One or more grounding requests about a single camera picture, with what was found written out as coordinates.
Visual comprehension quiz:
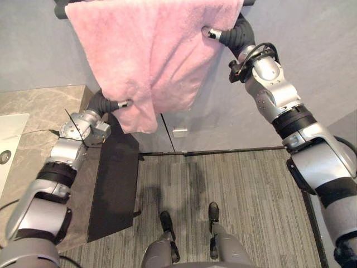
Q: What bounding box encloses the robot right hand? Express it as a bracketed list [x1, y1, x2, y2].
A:
[202, 12, 257, 57]

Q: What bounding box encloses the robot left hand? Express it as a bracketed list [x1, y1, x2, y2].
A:
[88, 90, 134, 116]

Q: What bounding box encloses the pink terry towel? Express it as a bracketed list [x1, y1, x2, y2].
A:
[64, 0, 245, 135]

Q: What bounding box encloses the white washbasin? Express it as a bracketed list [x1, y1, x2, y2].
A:
[0, 113, 30, 198]

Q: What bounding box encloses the black floor threshold strip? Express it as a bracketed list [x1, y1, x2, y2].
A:
[138, 145, 286, 157]

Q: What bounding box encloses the robot left leg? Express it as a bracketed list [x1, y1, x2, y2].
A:
[141, 210, 181, 268]

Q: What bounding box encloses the dark floor edge strip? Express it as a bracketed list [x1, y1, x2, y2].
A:
[302, 191, 330, 268]

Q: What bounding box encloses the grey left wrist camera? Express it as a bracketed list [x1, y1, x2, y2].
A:
[93, 121, 112, 141]

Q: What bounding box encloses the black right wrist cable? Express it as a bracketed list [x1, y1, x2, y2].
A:
[237, 42, 281, 74]

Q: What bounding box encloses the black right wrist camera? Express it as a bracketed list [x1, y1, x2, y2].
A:
[228, 59, 252, 84]

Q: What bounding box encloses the black towel rail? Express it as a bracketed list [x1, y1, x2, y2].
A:
[54, 0, 256, 20]

